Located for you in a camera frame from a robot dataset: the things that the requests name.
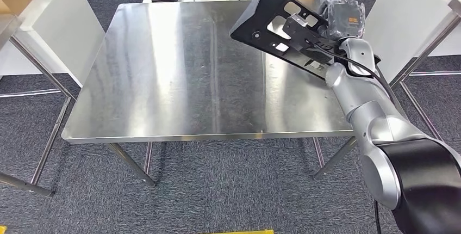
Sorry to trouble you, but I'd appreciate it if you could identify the black plastic license plate frame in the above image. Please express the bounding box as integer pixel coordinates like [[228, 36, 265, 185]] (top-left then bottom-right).
[[229, 0, 382, 81]]

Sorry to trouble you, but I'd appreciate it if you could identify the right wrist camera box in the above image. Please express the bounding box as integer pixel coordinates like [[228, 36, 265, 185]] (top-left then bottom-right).
[[282, 13, 338, 51]]

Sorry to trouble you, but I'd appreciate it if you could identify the white partition panel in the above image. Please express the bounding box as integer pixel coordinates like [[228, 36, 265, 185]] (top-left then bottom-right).
[[364, 0, 461, 82], [0, 0, 106, 88]]

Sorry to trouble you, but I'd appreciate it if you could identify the stainless steel workbench table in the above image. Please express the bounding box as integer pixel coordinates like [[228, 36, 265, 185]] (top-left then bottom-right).
[[61, 0, 362, 189], [0, 12, 77, 198], [389, 0, 461, 141]]

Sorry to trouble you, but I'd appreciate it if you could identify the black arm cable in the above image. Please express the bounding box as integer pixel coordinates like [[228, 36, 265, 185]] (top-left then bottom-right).
[[311, 42, 409, 234]]

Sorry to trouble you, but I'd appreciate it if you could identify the yellow floor tape square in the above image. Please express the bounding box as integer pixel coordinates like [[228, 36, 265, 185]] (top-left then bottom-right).
[[201, 229, 275, 234]]

